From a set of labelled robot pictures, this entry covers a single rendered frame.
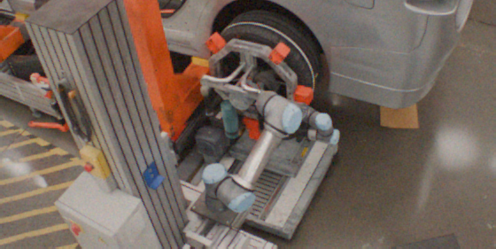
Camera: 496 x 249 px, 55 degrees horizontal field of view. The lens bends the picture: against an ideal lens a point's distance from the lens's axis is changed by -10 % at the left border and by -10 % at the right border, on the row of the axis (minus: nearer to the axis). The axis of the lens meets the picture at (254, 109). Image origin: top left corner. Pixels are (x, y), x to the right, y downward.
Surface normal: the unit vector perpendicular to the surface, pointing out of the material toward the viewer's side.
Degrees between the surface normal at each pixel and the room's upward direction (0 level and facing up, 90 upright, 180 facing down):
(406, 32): 90
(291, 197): 0
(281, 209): 0
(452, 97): 0
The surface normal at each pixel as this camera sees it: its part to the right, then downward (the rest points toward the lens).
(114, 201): -0.08, -0.72
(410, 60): -0.25, 0.68
